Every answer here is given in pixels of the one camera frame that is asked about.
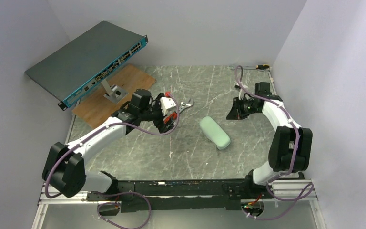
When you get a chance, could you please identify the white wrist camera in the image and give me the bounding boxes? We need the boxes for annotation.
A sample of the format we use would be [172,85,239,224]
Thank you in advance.
[238,89,247,100]
[160,92,176,115]

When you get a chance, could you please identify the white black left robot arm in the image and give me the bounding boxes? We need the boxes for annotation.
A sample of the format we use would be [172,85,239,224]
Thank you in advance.
[42,89,179,198]

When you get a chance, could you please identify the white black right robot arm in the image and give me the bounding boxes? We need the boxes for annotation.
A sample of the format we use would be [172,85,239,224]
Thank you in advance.
[226,82,313,195]

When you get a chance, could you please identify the red handled adjustable wrench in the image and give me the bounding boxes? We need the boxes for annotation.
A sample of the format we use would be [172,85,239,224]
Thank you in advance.
[163,98,194,124]

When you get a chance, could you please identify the wooden board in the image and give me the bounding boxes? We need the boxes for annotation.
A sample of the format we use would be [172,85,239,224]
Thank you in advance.
[72,64,156,128]

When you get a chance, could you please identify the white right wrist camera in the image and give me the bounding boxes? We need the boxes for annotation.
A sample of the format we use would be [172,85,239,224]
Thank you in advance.
[238,89,247,100]

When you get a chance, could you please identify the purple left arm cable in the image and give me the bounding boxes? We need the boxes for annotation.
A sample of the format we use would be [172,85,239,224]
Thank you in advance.
[44,92,181,229]

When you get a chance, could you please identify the metal switch stand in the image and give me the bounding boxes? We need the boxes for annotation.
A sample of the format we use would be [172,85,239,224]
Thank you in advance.
[101,79,128,104]

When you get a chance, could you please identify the mint green umbrella case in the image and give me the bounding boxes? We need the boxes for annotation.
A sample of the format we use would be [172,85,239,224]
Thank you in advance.
[199,116,231,150]

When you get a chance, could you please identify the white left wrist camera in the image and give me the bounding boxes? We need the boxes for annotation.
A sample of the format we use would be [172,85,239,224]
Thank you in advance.
[160,92,176,115]

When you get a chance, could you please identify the grey blue network switch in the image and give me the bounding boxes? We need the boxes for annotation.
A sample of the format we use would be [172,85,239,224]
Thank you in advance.
[25,21,148,111]

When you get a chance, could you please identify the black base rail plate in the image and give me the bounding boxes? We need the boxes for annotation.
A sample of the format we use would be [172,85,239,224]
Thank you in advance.
[87,177,273,213]

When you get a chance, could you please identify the aluminium frame rails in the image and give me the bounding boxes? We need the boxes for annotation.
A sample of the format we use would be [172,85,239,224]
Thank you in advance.
[31,71,327,229]

